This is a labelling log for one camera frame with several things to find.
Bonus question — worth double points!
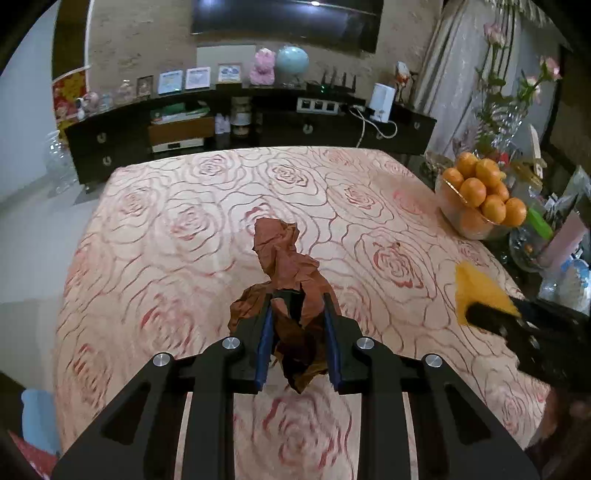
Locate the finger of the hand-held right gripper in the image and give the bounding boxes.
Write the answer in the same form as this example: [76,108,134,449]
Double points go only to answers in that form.
[464,300,536,344]

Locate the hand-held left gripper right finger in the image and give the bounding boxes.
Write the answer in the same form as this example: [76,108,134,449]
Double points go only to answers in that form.
[321,293,541,480]

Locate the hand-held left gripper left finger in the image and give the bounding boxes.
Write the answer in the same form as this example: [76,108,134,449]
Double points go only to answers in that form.
[52,291,278,480]

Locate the yellow paper piece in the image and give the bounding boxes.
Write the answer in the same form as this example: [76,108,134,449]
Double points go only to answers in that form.
[455,261,520,326]

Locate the brown paper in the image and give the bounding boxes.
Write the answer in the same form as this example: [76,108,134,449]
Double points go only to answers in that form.
[228,217,342,394]

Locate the red plastic mesh basket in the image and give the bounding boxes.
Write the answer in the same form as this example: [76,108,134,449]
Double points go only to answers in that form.
[9,431,58,476]

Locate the blue white mesh pouch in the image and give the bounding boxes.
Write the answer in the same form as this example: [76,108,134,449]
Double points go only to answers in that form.
[540,258,591,305]

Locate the small glass bowl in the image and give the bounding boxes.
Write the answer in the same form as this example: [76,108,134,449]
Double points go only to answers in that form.
[508,226,555,273]

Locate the glass fruit bowl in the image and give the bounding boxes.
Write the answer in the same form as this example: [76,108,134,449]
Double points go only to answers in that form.
[436,178,522,241]

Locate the green plastic object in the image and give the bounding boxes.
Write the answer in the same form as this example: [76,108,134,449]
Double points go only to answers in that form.
[529,208,554,241]

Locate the pink box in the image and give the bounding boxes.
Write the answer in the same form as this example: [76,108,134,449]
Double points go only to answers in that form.
[542,210,585,268]

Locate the glass bowl of oranges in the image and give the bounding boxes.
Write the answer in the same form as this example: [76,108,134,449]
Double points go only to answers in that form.
[442,152,528,232]

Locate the rose patterned tablecloth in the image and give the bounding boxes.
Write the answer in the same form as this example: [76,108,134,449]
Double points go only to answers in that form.
[54,147,552,480]

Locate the glass vase with pink flowers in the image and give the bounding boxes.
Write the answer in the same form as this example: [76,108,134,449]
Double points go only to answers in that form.
[475,21,563,158]

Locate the white set-top box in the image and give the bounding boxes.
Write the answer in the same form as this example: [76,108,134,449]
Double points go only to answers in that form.
[151,137,204,153]

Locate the light blue plastic stool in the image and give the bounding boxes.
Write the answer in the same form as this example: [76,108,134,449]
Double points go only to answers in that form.
[21,389,61,455]

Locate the stacked jars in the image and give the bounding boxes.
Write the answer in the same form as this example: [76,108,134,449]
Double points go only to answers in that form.
[231,97,253,136]

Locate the white power strip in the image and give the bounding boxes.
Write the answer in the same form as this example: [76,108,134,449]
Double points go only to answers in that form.
[296,97,340,114]

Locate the beige curtain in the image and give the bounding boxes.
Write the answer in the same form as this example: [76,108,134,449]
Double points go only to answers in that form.
[413,0,522,162]

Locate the green and white papers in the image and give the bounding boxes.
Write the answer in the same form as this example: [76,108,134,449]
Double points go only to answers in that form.
[150,104,211,124]

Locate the black television cabinet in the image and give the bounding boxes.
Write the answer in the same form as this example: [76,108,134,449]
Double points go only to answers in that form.
[65,83,437,185]

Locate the black router with antennas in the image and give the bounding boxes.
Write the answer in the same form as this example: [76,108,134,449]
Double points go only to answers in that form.
[306,67,358,93]

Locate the clear large water bottle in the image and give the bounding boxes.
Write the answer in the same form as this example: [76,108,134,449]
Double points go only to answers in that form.
[44,129,79,195]

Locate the pink plush toy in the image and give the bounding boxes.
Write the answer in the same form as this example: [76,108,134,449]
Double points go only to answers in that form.
[250,48,278,86]

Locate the pale blue globe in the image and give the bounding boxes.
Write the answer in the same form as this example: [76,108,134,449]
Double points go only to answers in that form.
[276,45,310,88]

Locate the black curved television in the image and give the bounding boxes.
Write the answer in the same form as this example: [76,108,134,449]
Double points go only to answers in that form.
[191,0,385,54]

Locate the white power cable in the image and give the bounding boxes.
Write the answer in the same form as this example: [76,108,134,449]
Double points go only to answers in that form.
[353,106,398,148]

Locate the white photo frame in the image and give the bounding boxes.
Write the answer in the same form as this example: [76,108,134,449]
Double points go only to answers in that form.
[185,67,212,90]
[216,62,243,85]
[158,70,184,94]

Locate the white wall panel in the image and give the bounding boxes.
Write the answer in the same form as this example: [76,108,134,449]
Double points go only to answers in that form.
[198,45,256,86]

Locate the red festive wall poster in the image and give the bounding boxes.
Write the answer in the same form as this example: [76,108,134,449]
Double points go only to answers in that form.
[52,69,88,132]

